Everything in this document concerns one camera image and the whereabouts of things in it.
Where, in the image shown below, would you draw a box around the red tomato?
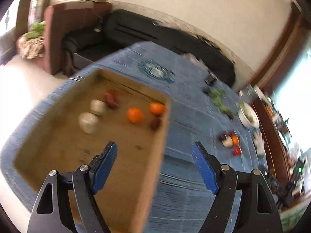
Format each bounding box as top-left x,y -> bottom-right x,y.
232,146 -> 242,156

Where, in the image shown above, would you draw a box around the beige lotus root back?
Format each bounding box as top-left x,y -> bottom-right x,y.
222,136 -> 233,148

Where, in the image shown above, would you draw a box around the beige lotus root piece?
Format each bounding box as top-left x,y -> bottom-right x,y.
78,112 -> 99,134

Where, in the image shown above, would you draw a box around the beige lotus root chunk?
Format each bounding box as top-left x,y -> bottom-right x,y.
90,99 -> 106,116

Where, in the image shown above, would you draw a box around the large red jujube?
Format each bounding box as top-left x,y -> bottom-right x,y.
104,89 -> 119,109

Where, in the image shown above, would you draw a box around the small orange tangerine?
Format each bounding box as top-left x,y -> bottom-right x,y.
150,102 -> 166,116

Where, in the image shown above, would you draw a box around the small dark red jujube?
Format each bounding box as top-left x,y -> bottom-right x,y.
229,130 -> 237,136

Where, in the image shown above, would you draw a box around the wooden window counter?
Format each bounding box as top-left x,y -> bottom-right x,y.
252,85 -> 308,185

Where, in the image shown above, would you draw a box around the white work glove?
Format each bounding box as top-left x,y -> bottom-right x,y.
253,130 -> 266,156

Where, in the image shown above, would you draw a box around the white bowl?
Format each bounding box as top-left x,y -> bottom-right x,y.
238,102 -> 260,128

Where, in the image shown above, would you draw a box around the leaves in bowl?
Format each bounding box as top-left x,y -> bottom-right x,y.
241,104 -> 255,124

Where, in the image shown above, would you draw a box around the cardboard box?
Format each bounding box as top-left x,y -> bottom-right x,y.
14,68 -> 171,232

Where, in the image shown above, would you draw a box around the clear plastic container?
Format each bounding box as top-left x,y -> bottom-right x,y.
239,84 -> 257,102

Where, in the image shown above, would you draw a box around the blue plaid tablecloth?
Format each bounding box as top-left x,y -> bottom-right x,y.
1,42 -> 266,232

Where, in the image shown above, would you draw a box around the green leafy vegetable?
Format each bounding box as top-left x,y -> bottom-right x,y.
203,87 -> 234,120

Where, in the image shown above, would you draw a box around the small black device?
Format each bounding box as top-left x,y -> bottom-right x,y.
204,74 -> 217,86

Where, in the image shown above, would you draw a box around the black sofa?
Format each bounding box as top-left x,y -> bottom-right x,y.
62,10 -> 236,87

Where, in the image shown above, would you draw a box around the brown wooden cabinet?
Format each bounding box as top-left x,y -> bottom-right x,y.
43,0 -> 112,75

